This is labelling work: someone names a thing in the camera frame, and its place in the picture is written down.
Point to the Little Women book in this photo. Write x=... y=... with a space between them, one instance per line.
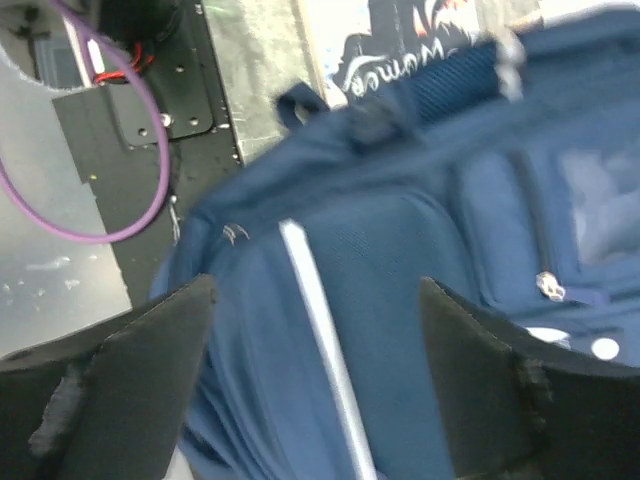
x=358 y=46

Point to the navy blue student backpack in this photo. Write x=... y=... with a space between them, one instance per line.
x=508 y=173

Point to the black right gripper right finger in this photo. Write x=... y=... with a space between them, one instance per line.
x=516 y=407

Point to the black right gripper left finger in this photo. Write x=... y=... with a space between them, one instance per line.
x=108 y=401

